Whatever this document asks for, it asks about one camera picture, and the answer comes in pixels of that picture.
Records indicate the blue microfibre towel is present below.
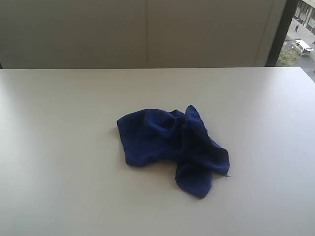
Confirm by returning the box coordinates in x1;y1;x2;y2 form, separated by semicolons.
117;105;230;199

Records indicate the white van outside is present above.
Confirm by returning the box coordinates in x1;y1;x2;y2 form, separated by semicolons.
292;40;315;56

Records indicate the dark window frame post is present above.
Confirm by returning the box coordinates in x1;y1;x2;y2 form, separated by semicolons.
265;0;298;67

